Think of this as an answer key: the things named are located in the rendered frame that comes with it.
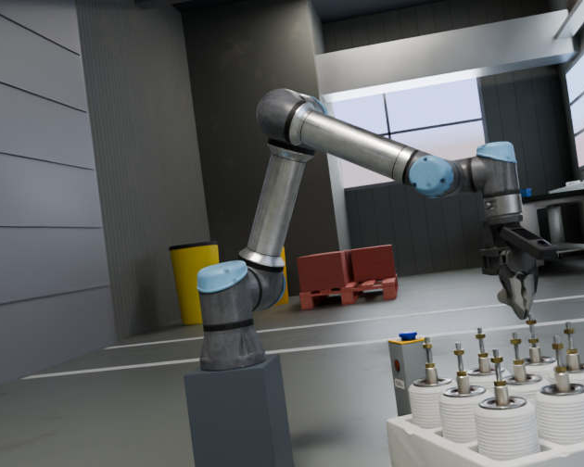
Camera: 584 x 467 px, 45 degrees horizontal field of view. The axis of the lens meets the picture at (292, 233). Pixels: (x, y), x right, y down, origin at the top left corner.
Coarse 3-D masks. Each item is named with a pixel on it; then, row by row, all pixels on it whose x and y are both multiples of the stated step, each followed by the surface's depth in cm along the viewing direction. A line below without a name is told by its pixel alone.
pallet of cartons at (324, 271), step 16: (320, 256) 619; (336, 256) 617; (352, 256) 672; (368, 256) 670; (384, 256) 668; (304, 272) 621; (320, 272) 619; (336, 272) 617; (352, 272) 704; (368, 272) 670; (384, 272) 668; (304, 288) 621; (320, 288) 619; (336, 288) 670; (352, 288) 617; (368, 288) 608; (384, 288) 606; (304, 304) 618
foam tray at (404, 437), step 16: (400, 416) 141; (400, 432) 134; (416, 432) 128; (432, 432) 127; (400, 448) 134; (416, 448) 128; (432, 448) 122; (448, 448) 116; (464, 448) 115; (544, 448) 112; (560, 448) 109; (576, 448) 108; (400, 464) 135; (416, 464) 129; (432, 464) 122; (448, 464) 117; (464, 464) 111; (480, 464) 107; (496, 464) 105; (512, 464) 105; (528, 464) 105; (544, 464) 106; (560, 464) 106; (576, 464) 107
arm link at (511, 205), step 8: (488, 200) 143; (496, 200) 141; (504, 200) 141; (512, 200) 141; (520, 200) 142; (488, 208) 143; (496, 208) 141; (504, 208) 141; (512, 208) 141; (520, 208) 142; (488, 216) 144; (496, 216) 142; (504, 216) 141
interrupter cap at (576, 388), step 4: (572, 384) 119; (576, 384) 118; (580, 384) 117; (540, 388) 118; (544, 388) 118; (548, 388) 118; (552, 388) 118; (572, 388) 117; (576, 388) 116; (580, 388) 115; (540, 392) 116; (544, 392) 115; (548, 392) 115; (552, 392) 115; (556, 392) 114; (560, 392) 114; (564, 392) 114; (568, 392) 113; (572, 392) 113; (576, 392) 113; (580, 392) 113; (556, 396) 113; (560, 396) 113
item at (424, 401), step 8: (456, 384) 134; (416, 392) 132; (424, 392) 131; (432, 392) 131; (440, 392) 131; (416, 400) 133; (424, 400) 131; (432, 400) 131; (416, 408) 133; (424, 408) 131; (432, 408) 131; (416, 416) 133; (424, 416) 132; (432, 416) 131; (416, 424) 133; (424, 424) 132; (432, 424) 131; (440, 424) 131
